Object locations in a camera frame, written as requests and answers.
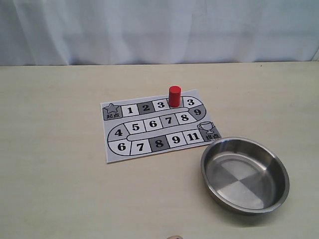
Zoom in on stainless steel round dish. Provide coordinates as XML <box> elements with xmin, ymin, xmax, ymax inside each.
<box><xmin>200</xmin><ymin>137</ymin><xmax>290</xmax><ymax>216</ymax></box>

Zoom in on white curtain backdrop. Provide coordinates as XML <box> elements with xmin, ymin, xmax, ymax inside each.
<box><xmin>0</xmin><ymin>0</ymin><xmax>319</xmax><ymax>66</ymax></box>

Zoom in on beige wooden die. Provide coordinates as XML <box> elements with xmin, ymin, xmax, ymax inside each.
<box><xmin>167</xmin><ymin>235</ymin><xmax>183</xmax><ymax>239</ymax></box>

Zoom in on red cylinder game piece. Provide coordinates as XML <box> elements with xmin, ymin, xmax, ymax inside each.
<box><xmin>168</xmin><ymin>86</ymin><xmax>181</xmax><ymax>108</ymax></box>

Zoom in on printed paper game board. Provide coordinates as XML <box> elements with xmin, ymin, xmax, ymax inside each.
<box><xmin>100</xmin><ymin>90</ymin><xmax>221</xmax><ymax>163</ymax></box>

